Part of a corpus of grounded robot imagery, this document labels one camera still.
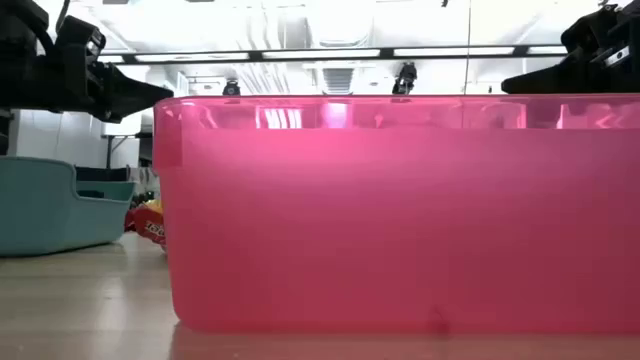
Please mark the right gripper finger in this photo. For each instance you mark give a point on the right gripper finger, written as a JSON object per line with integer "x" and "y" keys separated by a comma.
{"x": 550, "y": 80}

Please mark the black spotlight fixture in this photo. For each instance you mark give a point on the black spotlight fixture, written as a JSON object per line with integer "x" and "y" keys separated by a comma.
{"x": 406, "y": 77}
{"x": 231, "y": 89}

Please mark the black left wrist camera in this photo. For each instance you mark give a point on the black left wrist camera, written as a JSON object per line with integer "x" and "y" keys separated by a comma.
{"x": 77, "y": 37}

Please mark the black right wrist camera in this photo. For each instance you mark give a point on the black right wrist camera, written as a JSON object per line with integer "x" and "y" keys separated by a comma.
{"x": 590, "y": 30}

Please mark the red Maruchan ramen pack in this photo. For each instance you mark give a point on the red Maruchan ramen pack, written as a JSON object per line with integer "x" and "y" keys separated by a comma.
{"x": 147, "y": 225}

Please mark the teal plastic bin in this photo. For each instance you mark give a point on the teal plastic bin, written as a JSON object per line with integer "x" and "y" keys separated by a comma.
{"x": 40, "y": 210}

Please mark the red plastic bin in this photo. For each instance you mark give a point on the red plastic bin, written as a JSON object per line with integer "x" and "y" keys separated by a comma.
{"x": 400, "y": 225}

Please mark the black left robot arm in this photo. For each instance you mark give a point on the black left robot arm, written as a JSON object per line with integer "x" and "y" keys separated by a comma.
{"x": 20, "y": 60}

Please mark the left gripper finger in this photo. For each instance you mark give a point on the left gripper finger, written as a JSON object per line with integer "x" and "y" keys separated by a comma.
{"x": 135, "y": 95}

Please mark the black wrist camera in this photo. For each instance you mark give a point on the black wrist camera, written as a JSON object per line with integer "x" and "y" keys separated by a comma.
{"x": 590, "y": 30}
{"x": 77, "y": 37}

